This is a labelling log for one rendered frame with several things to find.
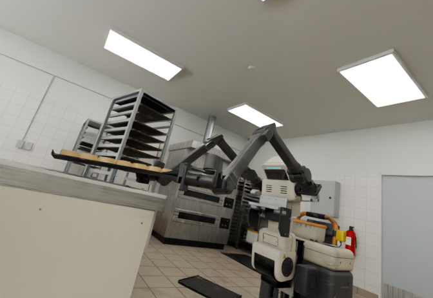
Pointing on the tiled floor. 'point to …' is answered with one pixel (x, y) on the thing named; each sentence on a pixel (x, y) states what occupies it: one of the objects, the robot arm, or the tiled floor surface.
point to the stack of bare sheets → (207, 288)
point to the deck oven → (194, 206)
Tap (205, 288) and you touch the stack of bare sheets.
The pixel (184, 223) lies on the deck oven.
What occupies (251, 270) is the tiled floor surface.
